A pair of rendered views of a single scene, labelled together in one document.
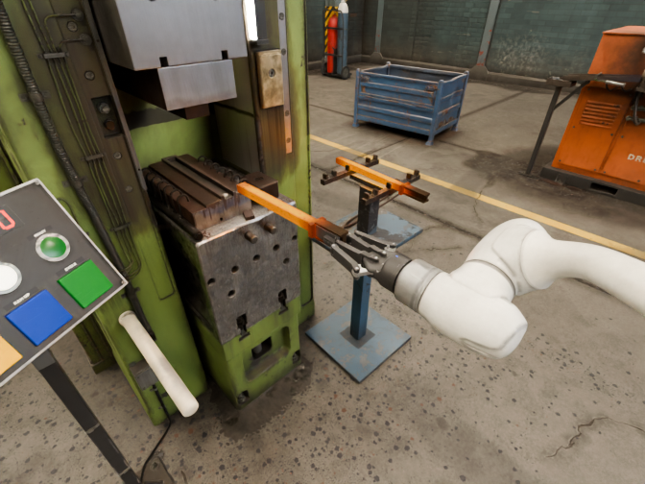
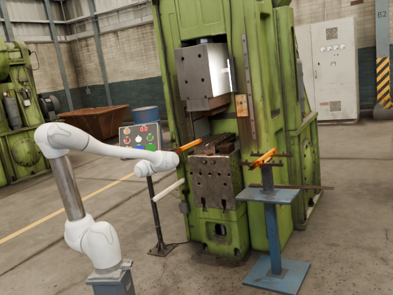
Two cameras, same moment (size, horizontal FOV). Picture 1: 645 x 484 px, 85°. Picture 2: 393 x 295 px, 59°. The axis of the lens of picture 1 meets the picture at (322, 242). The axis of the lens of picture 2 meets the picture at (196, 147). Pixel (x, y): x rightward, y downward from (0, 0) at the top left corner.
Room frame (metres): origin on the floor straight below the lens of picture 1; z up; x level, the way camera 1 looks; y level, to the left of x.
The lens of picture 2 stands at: (0.23, -2.32, 1.62)
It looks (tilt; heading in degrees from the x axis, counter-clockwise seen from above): 13 degrees down; 76
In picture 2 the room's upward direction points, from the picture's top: 8 degrees counter-clockwise
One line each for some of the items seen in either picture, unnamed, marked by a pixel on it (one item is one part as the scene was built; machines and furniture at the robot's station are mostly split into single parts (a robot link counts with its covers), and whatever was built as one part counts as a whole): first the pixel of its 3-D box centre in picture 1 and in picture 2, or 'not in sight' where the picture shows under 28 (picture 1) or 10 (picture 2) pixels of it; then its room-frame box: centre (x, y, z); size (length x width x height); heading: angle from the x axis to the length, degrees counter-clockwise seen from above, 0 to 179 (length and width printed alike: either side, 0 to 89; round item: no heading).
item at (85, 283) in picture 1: (85, 283); (150, 148); (0.56, 0.50, 1.01); 0.07 x 0.05 x 0.07; 159
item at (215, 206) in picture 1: (191, 186); (215, 142); (1.11, 0.45, 0.96); 0.42 x 0.20 x 0.09; 44
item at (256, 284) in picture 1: (217, 242); (225, 171); (1.16, 0.42, 0.69); 0.56 x 0.38 x 0.45; 44
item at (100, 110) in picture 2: not in sight; (92, 126); (-0.09, 7.48, 0.43); 1.89 x 1.20 x 0.85; 134
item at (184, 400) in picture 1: (155, 359); (169, 189); (0.65, 0.49, 0.62); 0.44 x 0.05 x 0.05; 44
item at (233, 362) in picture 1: (233, 321); (231, 219); (1.16, 0.42, 0.23); 0.55 x 0.37 x 0.47; 44
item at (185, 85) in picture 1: (164, 73); (209, 100); (1.11, 0.45, 1.32); 0.42 x 0.20 x 0.10; 44
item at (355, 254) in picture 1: (355, 254); not in sight; (0.59, -0.07, 1.06); 0.11 x 0.01 x 0.04; 49
